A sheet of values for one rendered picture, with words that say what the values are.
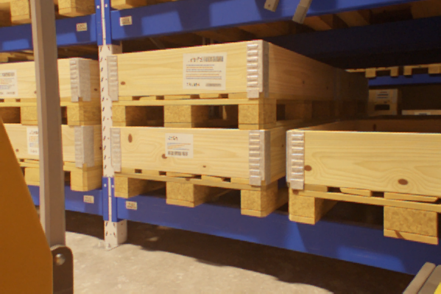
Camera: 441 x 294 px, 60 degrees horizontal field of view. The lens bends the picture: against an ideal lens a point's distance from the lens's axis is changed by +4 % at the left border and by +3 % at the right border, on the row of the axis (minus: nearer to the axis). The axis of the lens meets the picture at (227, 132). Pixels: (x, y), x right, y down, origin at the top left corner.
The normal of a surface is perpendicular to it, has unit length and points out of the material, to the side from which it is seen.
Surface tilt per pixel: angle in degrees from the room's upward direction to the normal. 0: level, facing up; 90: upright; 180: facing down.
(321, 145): 90
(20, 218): 90
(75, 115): 90
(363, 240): 90
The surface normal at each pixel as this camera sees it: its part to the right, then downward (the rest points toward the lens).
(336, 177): -0.48, 0.07
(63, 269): 0.61, 0.05
